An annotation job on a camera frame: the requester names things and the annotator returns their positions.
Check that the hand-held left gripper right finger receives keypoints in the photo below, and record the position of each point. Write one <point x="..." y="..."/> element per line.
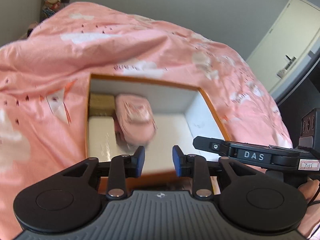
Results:
<point x="177" y="161"/>

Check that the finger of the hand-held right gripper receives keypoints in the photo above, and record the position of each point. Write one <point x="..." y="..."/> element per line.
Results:
<point x="205" y="143"/>

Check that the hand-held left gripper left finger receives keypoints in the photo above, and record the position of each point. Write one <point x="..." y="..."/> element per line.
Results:
<point x="140" y="160"/>

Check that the pink card holder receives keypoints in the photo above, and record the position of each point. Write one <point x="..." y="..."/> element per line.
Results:
<point x="135" y="115"/>

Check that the orange cardboard box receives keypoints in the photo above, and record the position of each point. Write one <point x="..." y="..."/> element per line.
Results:
<point x="150" y="97"/>

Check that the small brown cardboard box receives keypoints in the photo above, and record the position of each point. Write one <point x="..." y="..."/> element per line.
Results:
<point x="101" y="103"/>

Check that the person's right hand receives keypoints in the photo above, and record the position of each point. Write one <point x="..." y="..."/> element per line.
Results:
<point x="311" y="187"/>

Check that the dark cabinet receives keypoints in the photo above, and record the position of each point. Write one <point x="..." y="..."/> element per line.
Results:
<point x="305" y="92"/>

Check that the small hanging pouch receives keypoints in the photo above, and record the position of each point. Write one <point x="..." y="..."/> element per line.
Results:
<point x="281" y="73"/>

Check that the pink printed blanket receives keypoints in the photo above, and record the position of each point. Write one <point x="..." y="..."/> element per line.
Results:
<point x="125" y="42"/>

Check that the white door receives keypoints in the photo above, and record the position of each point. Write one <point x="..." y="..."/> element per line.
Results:
<point x="287" y="30"/>

